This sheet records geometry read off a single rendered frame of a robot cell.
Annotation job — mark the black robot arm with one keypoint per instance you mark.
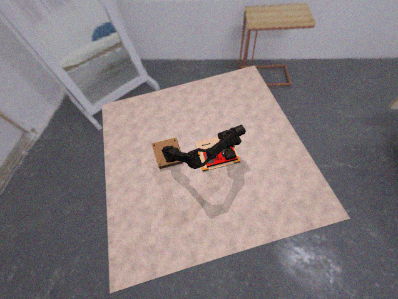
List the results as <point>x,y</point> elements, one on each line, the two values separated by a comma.
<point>229,137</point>

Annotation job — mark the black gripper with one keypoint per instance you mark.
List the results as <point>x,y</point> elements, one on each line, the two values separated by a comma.
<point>229,153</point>

